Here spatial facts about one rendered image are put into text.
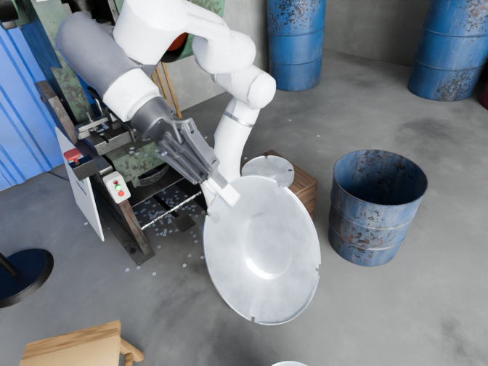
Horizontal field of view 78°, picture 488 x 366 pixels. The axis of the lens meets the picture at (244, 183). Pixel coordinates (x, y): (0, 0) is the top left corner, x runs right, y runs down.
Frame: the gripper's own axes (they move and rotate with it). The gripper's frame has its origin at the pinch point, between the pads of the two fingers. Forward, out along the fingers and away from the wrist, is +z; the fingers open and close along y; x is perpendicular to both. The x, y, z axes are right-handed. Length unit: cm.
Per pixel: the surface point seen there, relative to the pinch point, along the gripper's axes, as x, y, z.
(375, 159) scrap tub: 111, -32, 57
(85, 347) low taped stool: -28, -88, 15
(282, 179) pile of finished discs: 79, -63, 31
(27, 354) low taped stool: -40, -101, 2
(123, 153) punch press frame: 39, -92, -33
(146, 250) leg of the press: 26, -131, 11
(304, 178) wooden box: 89, -60, 40
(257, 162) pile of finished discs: 88, -77, 18
